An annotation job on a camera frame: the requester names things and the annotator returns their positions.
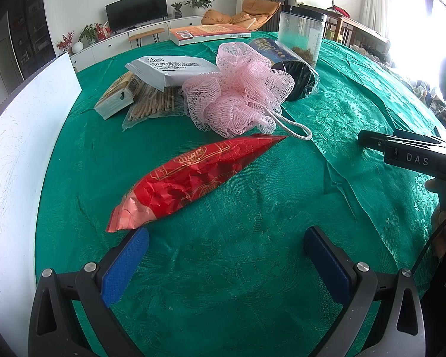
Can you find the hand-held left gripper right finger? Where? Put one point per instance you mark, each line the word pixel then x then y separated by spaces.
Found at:
pixel 327 264

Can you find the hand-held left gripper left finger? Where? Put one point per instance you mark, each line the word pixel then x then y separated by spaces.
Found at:
pixel 124 267

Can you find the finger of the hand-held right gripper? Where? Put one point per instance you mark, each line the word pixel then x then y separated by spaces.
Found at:
pixel 418 137
pixel 373 140

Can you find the red foil packet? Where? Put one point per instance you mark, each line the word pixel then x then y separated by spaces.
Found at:
pixel 186 178

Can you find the dark blue roll packet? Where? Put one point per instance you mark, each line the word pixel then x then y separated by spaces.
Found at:
pixel 282 59

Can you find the pink mesh bath loofah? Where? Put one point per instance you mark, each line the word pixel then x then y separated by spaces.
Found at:
pixel 238 89

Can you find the white foam board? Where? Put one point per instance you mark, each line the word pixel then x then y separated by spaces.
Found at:
pixel 15 156

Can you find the clear bag of beige sticks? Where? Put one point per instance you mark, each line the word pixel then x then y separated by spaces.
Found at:
pixel 152 104

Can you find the beige tissue pack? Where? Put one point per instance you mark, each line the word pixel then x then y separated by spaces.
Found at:
pixel 115 100

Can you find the white wet wipes packet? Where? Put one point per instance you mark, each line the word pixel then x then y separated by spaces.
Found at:
pixel 167 70

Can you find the green tablecloth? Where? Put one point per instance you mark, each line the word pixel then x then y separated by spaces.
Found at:
pixel 245 212

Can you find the clear jar with black lid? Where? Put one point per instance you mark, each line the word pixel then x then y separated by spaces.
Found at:
pixel 301 29

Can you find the white sheer curtain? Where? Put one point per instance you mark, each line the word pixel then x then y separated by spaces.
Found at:
pixel 382 0

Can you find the orange lounge chair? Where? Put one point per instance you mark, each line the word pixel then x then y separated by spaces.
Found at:
pixel 252 9

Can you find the orange book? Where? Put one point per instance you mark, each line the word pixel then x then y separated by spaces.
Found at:
pixel 204 31

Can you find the large green potted plant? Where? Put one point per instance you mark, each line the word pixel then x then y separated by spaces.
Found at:
pixel 199 2

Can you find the white television cabinet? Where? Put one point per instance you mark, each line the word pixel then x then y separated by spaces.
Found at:
pixel 107 44

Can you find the white round vase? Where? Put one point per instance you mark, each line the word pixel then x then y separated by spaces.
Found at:
pixel 77 47

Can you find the red flower arrangement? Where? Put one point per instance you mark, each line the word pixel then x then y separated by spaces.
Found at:
pixel 64 41

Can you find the wooden stool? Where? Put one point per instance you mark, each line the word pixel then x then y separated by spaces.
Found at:
pixel 147 32

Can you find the small potted plant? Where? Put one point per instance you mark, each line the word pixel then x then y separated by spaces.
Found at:
pixel 177 9

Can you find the green plant with red decoration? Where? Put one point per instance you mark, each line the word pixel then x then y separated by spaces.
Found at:
pixel 91 32

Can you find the black television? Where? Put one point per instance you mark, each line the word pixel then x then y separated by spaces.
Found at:
pixel 135 9

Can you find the dark glass display cabinet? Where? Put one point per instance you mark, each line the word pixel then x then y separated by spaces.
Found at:
pixel 33 18

